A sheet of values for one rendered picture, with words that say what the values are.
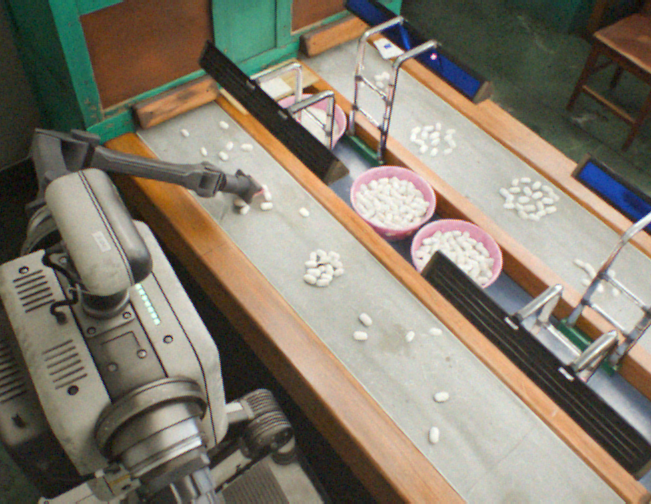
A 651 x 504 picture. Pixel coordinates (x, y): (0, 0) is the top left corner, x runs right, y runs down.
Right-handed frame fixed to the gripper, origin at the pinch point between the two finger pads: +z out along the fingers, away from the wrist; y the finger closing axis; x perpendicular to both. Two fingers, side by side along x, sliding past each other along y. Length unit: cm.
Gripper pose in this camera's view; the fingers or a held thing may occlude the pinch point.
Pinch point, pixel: (261, 190)
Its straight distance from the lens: 213.7
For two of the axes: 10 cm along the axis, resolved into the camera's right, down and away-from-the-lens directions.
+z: 5.5, 0.4, 8.3
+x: -5.5, 7.7, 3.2
